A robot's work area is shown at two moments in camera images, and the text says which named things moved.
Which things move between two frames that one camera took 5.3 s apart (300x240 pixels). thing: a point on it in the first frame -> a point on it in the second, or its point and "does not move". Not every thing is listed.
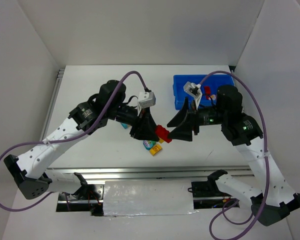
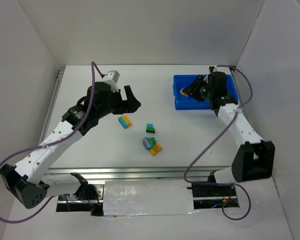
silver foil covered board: [148, 197] does not move
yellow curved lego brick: [155, 149] does not move
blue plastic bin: [202, 89] does not move
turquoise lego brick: [125, 126] does not move
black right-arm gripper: [192, 121] -> [203, 88]
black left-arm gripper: [140, 121] -> [122, 100]
